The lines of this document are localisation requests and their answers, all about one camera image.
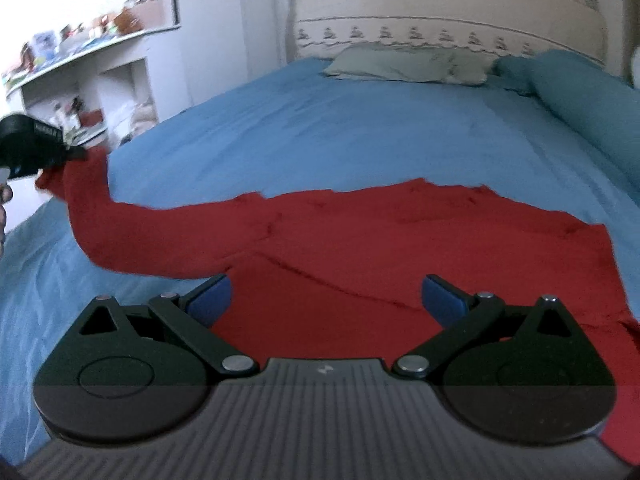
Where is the cream padded headboard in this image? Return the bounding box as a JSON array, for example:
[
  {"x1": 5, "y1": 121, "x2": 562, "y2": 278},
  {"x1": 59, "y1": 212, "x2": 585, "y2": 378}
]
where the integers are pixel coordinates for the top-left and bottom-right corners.
[{"x1": 288, "y1": 0, "x2": 608, "y2": 65}]

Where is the red sweater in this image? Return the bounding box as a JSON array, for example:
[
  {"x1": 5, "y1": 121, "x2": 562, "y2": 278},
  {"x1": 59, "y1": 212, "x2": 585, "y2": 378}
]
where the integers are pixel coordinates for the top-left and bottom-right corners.
[{"x1": 37, "y1": 150, "x2": 639, "y2": 462}]

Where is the blue bed sheet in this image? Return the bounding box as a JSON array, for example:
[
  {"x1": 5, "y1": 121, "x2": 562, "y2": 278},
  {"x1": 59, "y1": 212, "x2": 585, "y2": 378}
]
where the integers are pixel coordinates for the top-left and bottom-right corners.
[{"x1": 1, "y1": 60, "x2": 639, "y2": 463}]

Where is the green pillow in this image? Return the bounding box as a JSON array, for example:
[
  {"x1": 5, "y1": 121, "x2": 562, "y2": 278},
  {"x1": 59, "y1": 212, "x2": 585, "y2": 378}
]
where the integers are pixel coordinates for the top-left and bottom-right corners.
[{"x1": 323, "y1": 42, "x2": 497, "y2": 86}]

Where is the person's left hand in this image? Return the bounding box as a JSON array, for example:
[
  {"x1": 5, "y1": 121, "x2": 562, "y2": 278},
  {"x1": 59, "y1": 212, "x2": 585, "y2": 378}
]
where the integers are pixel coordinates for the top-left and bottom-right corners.
[{"x1": 0, "y1": 183, "x2": 13, "y2": 256}]

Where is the white shelf unit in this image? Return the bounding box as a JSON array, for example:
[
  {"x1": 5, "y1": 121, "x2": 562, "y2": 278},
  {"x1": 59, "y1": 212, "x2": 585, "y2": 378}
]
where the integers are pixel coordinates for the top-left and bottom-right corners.
[{"x1": 2, "y1": 0, "x2": 191, "y2": 148}]

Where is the white wardrobe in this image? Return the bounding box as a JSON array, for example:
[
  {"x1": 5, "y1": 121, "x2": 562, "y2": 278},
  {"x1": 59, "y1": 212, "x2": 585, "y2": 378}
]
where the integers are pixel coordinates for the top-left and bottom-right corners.
[{"x1": 175, "y1": 0, "x2": 281, "y2": 105}]

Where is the teal rolled blanket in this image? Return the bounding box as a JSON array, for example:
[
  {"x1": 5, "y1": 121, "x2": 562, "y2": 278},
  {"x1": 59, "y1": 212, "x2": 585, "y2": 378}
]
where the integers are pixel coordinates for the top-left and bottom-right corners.
[{"x1": 492, "y1": 50, "x2": 639, "y2": 188}]

